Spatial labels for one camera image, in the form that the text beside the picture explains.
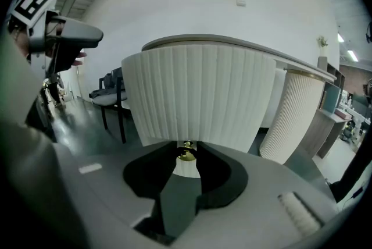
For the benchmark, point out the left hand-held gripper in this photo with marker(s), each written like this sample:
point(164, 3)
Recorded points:
point(35, 3)

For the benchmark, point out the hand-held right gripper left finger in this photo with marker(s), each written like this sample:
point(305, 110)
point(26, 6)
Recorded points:
point(151, 172)

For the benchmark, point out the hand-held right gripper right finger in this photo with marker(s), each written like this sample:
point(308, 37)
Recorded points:
point(221, 181)

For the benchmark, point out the large white ribbed drawer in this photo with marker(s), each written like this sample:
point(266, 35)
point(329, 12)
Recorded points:
point(197, 96)

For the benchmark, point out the white curved desk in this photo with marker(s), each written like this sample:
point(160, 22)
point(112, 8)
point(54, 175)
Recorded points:
point(293, 114)

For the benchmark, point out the person's left forearm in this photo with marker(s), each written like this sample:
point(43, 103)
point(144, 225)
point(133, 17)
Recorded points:
point(21, 42)

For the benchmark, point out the long black-framed ceiling lamp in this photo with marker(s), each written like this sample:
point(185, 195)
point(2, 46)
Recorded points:
point(73, 0)

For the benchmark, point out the grey chair with black legs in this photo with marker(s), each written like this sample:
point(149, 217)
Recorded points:
point(112, 101)

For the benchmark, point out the person's beige shirt torso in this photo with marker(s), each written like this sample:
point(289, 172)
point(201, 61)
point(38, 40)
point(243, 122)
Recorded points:
point(20, 140)

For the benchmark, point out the grey wooden shelf unit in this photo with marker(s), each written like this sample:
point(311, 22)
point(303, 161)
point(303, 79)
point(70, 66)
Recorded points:
point(322, 122)

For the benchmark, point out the pink box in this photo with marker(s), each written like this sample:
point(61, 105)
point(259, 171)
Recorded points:
point(343, 114)

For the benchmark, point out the small green plant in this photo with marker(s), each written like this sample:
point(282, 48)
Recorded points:
point(322, 44)

